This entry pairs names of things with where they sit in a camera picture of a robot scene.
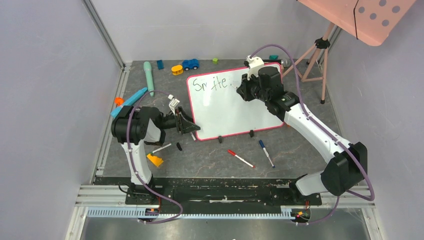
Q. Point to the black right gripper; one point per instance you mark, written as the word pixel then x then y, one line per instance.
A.
pixel 247 91

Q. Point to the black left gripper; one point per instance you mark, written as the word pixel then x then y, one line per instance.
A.
pixel 187 124

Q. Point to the black marker cap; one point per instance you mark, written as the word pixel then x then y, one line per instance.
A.
pixel 179 146

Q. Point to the pink framed whiteboard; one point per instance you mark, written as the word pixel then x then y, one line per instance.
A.
pixel 219 110

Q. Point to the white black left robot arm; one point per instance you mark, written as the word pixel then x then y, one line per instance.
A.
pixel 135 128

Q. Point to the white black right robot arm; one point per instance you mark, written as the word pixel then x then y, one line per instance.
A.
pixel 346 163

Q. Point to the purple capped white marker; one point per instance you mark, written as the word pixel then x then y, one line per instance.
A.
pixel 193 136

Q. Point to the black cylinder object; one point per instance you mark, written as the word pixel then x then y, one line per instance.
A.
pixel 279 61

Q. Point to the green capped white marker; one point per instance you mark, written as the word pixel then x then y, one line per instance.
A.
pixel 159 149

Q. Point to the teal toy block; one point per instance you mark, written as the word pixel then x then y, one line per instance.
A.
pixel 273 57

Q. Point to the clear round ball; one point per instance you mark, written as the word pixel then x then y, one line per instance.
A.
pixel 285 62

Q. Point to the yellow plastic wedge piece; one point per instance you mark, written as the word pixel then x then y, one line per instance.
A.
pixel 157 161

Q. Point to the red capped white marker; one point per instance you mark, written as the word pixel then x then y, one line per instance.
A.
pixel 240 158

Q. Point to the blue capped white marker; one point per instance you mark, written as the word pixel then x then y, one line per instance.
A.
pixel 262 145

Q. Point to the small green cube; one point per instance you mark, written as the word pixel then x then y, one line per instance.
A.
pixel 215 61

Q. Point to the yellow toy piece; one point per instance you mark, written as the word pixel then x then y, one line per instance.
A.
pixel 177 70

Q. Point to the blue toy car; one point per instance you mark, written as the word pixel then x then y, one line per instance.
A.
pixel 190 64

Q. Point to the blue toy stick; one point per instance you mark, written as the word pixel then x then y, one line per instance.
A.
pixel 129 102

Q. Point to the small dark blue block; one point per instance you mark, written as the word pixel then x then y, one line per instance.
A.
pixel 160 64

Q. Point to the small orange toy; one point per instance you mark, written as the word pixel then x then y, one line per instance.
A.
pixel 119 101

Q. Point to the mint green toy stick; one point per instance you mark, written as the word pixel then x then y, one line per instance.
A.
pixel 147 67

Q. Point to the pink perforated panel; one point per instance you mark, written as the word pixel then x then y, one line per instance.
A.
pixel 370 21

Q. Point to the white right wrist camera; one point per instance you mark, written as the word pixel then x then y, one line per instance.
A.
pixel 254 63

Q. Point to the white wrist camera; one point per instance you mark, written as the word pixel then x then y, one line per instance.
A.
pixel 254 63
pixel 173 103

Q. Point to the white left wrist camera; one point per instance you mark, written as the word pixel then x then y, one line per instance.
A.
pixel 173 103

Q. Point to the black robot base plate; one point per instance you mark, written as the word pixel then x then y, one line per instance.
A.
pixel 220 195

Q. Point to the white toothed cable rail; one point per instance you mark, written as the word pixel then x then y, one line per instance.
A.
pixel 142 213

